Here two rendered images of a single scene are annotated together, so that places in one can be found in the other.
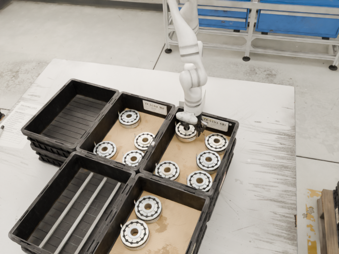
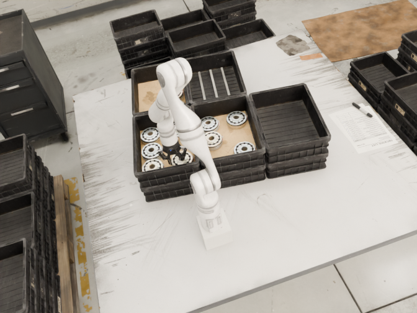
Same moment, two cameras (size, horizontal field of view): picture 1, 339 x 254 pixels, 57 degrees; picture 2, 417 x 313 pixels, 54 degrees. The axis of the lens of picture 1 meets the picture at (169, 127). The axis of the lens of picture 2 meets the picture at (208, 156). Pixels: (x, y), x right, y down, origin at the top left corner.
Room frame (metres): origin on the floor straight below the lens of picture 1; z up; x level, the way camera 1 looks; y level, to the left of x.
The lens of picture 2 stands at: (2.12, -0.53, 2.29)
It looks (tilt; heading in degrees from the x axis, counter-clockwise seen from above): 49 degrees down; 153
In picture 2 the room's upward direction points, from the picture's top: 11 degrees counter-clockwise
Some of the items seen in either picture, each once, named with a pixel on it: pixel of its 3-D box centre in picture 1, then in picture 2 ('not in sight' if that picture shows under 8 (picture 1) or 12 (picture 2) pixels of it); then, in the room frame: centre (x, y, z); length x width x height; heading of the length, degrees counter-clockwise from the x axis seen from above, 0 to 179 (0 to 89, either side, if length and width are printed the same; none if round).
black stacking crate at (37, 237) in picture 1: (80, 209); (214, 84); (0.58, 0.36, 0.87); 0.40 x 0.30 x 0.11; 153
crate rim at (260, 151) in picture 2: (128, 127); (225, 127); (0.94, 0.18, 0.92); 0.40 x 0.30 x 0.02; 153
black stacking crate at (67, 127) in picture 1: (75, 118); (286, 123); (1.08, 0.45, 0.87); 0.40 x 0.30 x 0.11; 153
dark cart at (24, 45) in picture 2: not in sight; (21, 86); (-0.90, -0.50, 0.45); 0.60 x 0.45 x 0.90; 162
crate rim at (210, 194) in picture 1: (191, 146); (164, 139); (0.81, -0.09, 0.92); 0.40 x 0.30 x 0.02; 153
